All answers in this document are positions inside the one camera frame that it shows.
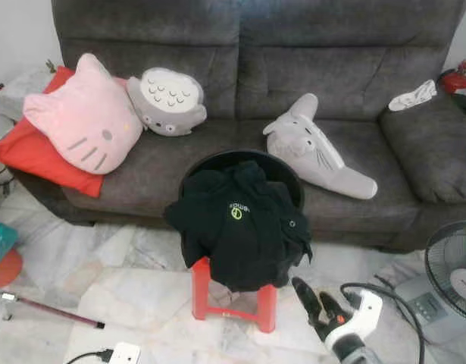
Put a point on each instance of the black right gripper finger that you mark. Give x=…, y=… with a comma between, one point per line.
x=331, y=305
x=308, y=303

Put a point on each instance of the black shirt green logo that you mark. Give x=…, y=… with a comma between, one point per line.
x=232, y=243

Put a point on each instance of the grey standing fan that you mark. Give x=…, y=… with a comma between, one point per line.
x=430, y=307

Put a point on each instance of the red plastic stool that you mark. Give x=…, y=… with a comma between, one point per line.
x=200, y=292

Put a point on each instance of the grey totoro plush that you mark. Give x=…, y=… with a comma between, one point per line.
x=308, y=144

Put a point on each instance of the black round laundry basket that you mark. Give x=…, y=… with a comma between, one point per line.
x=217, y=161

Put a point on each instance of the white sock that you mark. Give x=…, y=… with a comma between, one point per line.
x=413, y=96

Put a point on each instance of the round grey owl plush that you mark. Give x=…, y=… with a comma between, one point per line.
x=168, y=102

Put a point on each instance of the dark grey fabric sofa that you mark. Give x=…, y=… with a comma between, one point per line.
x=331, y=53

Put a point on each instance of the red fire extinguisher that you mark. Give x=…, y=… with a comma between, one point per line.
x=454, y=80

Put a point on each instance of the pink cat face cushion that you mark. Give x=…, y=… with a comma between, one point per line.
x=81, y=121

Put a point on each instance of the red plastic bin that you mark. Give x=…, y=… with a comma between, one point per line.
x=9, y=271

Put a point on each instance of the red cushion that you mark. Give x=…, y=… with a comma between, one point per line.
x=28, y=159

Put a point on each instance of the small brown figurine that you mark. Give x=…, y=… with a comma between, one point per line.
x=51, y=67

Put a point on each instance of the white lace side table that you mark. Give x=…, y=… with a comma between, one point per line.
x=17, y=87

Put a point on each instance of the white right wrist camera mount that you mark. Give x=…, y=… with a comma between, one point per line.
x=361, y=318

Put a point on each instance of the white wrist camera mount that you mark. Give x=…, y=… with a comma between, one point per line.
x=124, y=355
x=361, y=318

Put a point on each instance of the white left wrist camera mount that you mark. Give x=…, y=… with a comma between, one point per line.
x=124, y=355

